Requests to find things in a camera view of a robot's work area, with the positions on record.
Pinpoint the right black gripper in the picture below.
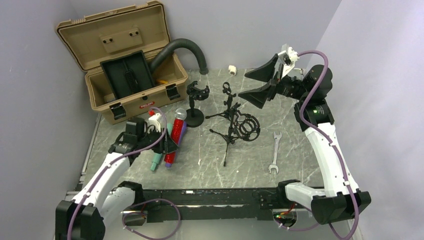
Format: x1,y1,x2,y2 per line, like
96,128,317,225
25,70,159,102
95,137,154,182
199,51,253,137
238,54,310,109

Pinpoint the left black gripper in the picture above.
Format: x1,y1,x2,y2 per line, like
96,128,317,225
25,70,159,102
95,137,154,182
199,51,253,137
137,126,180,154

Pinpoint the mint green microphone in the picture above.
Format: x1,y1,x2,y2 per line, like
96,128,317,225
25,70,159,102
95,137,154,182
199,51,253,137
150,123,173,172

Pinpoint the purple microphone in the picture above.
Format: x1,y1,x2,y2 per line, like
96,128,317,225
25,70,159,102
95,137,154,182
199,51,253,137
164,119,187,168

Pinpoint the red microphone silver grille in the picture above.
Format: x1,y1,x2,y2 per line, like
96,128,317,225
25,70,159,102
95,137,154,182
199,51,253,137
164,108,188,166

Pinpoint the black tripod mic stand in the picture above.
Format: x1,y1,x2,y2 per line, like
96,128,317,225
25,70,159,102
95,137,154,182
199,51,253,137
204,82,243,133

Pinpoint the black round-base mic stand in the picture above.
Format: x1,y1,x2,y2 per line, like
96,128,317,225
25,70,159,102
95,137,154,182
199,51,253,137
185,80,210,128

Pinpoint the black tripod shock-mount stand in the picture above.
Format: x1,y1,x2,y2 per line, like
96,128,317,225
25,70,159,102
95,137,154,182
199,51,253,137
205,102,261,167

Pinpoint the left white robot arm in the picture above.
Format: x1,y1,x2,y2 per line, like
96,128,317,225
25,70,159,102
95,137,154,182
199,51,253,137
54,113,178,240

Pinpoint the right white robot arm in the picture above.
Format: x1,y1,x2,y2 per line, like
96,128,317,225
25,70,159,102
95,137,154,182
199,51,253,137
239,54,372,225

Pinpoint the small white pipe fitting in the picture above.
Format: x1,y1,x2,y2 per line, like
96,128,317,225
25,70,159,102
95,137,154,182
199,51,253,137
228,65,237,76

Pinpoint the silver open-end wrench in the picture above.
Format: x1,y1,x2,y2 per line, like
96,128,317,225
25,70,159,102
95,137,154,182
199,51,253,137
268,131,282,174

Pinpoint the black tray in case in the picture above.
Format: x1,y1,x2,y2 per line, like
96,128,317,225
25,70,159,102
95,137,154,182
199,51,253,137
100,50,156,100

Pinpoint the tan plastic tool case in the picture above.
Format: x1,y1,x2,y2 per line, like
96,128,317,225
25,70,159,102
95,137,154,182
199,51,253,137
56,0,188,125

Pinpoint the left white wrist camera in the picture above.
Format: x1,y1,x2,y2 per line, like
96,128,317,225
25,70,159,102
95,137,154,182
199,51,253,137
148,110,166,133

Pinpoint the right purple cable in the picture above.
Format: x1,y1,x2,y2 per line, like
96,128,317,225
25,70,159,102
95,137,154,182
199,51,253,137
273,50,360,240

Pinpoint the purple cable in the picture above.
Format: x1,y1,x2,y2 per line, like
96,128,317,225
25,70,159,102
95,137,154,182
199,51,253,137
66,106,181,240
273,50,360,240

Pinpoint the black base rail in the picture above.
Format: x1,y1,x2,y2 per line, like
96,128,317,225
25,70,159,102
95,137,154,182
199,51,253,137
122,187,298,226

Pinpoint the black corrugated hose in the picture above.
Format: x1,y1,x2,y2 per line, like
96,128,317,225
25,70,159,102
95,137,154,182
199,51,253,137
148,38,210,76

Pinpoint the aluminium extrusion frame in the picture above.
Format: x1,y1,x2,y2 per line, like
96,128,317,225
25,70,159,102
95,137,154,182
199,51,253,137
63,113,102,202

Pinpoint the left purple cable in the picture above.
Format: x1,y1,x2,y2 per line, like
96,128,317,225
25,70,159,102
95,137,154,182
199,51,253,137
66,106,181,240

